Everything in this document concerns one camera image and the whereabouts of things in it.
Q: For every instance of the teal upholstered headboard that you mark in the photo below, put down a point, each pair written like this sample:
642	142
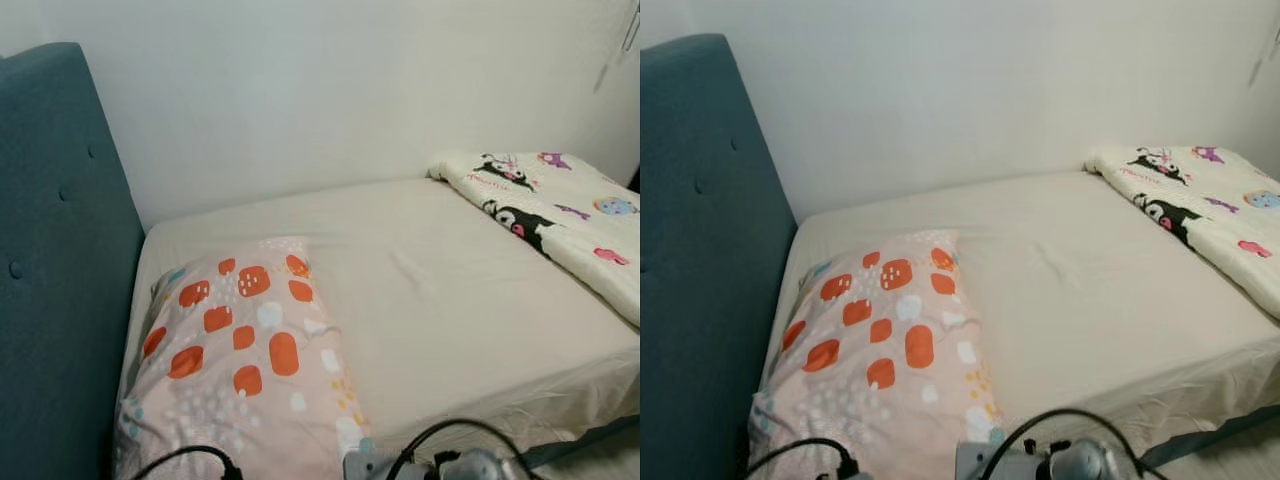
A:
700	250
60	250

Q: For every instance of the teal bed base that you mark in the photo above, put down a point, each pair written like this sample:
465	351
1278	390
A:
1230	425
600	432

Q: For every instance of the pink patterned pillow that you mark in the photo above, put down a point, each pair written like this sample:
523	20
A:
230	350
870	350

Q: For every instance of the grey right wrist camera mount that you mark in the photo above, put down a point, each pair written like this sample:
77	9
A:
985	462
365	468

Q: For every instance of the cream cartoon print quilt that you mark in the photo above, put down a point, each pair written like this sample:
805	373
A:
1210	215
570	230

